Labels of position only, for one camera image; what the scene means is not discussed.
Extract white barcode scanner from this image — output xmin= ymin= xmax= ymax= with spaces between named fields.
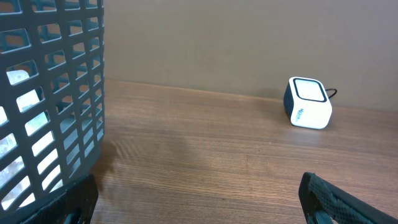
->
xmin=283 ymin=77 xmax=333 ymax=129

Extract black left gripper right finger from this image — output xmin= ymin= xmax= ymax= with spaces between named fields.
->
xmin=298 ymin=172 xmax=397 ymax=224

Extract grey plastic shopping basket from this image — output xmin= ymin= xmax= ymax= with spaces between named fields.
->
xmin=1 ymin=0 xmax=105 ymax=223

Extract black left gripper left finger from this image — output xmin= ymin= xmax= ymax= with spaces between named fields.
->
xmin=19 ymin=174 xmax=99 ymax=223

